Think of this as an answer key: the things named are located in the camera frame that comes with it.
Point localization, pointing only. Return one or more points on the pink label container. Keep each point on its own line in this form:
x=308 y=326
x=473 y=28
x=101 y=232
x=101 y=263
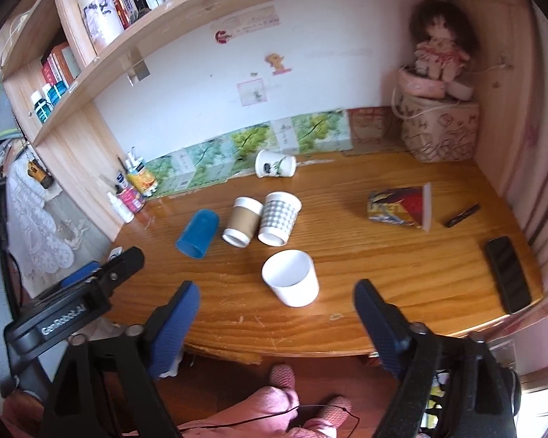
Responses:
x=131 y=198

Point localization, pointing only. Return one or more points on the white floral paper cup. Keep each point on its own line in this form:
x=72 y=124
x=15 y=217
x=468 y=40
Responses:
x=274 y=164

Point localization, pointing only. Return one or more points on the beige printed storage box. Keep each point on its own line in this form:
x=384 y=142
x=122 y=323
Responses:
x=443 y=130

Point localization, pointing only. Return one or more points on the pink round box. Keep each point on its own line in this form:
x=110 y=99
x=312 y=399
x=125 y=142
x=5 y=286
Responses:
x=420 y=84

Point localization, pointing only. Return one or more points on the small white squeeze bottle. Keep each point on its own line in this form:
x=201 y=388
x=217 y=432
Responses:
x=121 y=210

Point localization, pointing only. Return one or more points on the yellow label bottle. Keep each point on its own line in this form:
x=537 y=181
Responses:
x=141 y=180

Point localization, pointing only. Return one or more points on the colourful printed paper cup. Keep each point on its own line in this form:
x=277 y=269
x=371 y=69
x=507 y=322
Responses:
x=392 y=207

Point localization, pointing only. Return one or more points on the blue plastic cup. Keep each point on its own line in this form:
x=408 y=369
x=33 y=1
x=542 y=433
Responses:
x=198 y=232

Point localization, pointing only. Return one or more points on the pink curtain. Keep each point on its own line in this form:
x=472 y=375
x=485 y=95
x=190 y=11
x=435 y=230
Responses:
x=545 y=169

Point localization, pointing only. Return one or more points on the metal shelf bracket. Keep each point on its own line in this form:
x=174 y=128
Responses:
x=139 y=69

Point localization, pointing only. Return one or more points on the group of red books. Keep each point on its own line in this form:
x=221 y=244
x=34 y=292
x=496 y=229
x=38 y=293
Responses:
x=59 y=66

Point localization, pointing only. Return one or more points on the white lace cloth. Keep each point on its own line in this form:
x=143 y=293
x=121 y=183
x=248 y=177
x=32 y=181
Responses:
x=36 y=228

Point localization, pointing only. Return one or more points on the red wall sticker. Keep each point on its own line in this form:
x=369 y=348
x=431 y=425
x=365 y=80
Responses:
x=221 y=36

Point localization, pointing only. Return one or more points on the white ink-painted canister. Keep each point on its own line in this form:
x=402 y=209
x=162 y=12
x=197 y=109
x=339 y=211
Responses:
x=101 y=16

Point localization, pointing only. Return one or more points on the pink paper wall note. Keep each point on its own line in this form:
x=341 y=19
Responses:
x=252 y=92

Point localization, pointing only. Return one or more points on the grey checked paper cup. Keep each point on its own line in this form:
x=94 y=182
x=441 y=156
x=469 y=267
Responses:
x=278 y=216

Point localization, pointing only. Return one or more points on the teal bottle with white cap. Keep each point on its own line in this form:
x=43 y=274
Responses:
x=40 y=106
x=55 y=92

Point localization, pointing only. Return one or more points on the black smartphone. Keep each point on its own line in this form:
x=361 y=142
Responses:
x=509 y=273

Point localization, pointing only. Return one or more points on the pink slipper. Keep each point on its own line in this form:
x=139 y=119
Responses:
x=337 y=408
x=282 y=376

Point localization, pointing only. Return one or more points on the black pen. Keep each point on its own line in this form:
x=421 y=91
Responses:
x=461 y=216

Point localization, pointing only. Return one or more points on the brown sleeve paper cup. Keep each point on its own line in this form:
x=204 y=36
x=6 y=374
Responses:
x=243 y=221

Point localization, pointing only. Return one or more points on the grape print cardboard panel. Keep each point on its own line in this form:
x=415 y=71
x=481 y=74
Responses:
x=249 y=143
x=173 y=171
x=315 y=130

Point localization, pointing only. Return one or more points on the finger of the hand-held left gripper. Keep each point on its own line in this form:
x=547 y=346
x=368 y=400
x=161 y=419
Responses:
x=83 y=273
x=123 y=264

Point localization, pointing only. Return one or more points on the plain white cup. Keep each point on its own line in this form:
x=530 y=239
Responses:
x=297 y=289

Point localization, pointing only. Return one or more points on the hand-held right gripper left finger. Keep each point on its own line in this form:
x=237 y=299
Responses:
x=171 y=333

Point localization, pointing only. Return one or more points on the person's pink trouser leg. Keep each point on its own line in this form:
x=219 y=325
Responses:
x=255 y=413

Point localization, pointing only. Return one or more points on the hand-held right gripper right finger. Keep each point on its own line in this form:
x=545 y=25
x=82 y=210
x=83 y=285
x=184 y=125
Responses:
x=380 y=328

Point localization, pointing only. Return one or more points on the wooden bookshelf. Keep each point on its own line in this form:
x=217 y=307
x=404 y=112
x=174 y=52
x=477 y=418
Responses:
x=187 y=7

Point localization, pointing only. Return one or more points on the rag doll with brown hair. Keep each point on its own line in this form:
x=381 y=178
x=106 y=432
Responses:
x=440 y=50

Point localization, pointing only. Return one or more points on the brown printed cardboard panel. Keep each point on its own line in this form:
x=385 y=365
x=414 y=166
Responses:
x=374 y=127

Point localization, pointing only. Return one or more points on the yellow cartoon wall sticker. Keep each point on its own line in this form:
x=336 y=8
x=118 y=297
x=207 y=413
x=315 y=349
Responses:
x=277 y=64

